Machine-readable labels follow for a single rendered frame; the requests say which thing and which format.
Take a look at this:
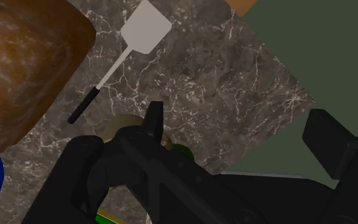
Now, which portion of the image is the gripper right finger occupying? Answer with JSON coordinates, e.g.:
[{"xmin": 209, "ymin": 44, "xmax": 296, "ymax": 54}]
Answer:
[{"xmin": 301, "ymin": 108, "xmax": 358, "ymax": 224}]

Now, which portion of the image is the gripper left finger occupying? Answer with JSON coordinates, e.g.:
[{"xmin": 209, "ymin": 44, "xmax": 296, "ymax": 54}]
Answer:
[{"xmin": 21, "ymin": 101, "xmax": 260, "ymax": 224}]

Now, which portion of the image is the green round object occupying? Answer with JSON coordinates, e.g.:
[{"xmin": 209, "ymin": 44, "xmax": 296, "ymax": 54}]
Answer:
[{"xmin": 172, "ymin": 143, "xmax": 196, "ymax": 163}]

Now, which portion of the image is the beige round dish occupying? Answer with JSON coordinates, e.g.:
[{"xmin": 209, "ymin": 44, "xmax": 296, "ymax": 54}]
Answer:
[{"xmin": 100, "ymin": 114, "xmax": 173, "ymax": 150}]

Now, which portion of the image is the green object with yellow edge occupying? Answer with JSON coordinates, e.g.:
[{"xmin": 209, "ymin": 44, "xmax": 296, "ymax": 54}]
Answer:
[{"xmin": 95, "ymin": 207, "xmax": 127, "ymax": 224}]

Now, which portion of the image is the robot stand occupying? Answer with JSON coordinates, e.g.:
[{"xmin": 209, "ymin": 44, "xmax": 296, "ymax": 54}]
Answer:
[{"xmin": 0, "ymin": 0, "xmax": 97, "ymax": 157}]

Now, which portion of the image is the white spatula with black handle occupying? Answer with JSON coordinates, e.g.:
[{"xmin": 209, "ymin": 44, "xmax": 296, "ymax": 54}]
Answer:
[{"xmin": 67, "ymin": 0, "xmax": 173, "ymax": 125}]

